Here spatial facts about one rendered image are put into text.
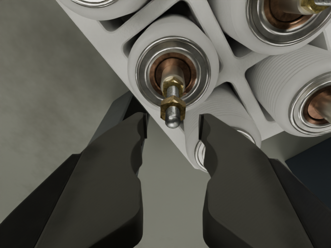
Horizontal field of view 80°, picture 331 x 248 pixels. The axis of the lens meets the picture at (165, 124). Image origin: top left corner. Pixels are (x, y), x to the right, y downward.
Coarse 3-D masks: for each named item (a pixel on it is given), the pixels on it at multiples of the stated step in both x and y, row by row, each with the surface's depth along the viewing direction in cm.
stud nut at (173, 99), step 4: (172, 96) 14; (176, 96) 14; (164, 100) 14; (168, 100) 13; (172, 100) 13; (176, 100) 13; (180, 100) 14; (164, 104) 13; (168, 104) 13; (172, 104) 13; (176, 104) 13; (180, 104) 13; (184, 104) 13; (164, 108) 13; (180, 108) 13; (184, 108) 13; (164, 112) 14; (180, 112) 14; (184, 112) 14; (160, 116) 14; (164, 116) 14; (180, 116) 14; (184, 116) 14; (164, 120) 14
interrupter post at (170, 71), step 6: (168, 66) 19; (174, 66) 19; (168, 72) 18; (174, 72) 18; (180, 72) 18; (162, 78) 18; (168, 78) 17; (180, 78) 17; (162, 84) 18; (162, 90) 18
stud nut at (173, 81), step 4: (168, 80) 17; (172, 80) 16; (176, 80) 17; (164, 84) 17; (168, 84) 16; (172, 84) 16; (176, 84) 16; (180, 84) 16; (164, 88) 17; (180, 88) 17; (164, 92) 17; (180, 92) 17; (164, 96) 17; (180, 96) 17
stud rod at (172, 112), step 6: (168, 90) 16; (174, 90) 16; (168, 96) 15; (168, 108) 13; (174, 108) 13; (168, 114) 13; (174, 114) 12; (168, 120) 12; (174, 120) 12; (180, 120) 13; (168, 126) 13; (174, 126) 13
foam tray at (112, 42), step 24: (168, 0) 23; (192, 0) 23; (96, 24) 24; (120, 24) 31; (144, 24) 24; (216, 24) 24; (96, 48) 26; (120, 48) 26; (216, 48) 25; (240, 48) 29; (120, 72) 27; (240, 72) 27; (240, 96) 29; (264, 120) 31
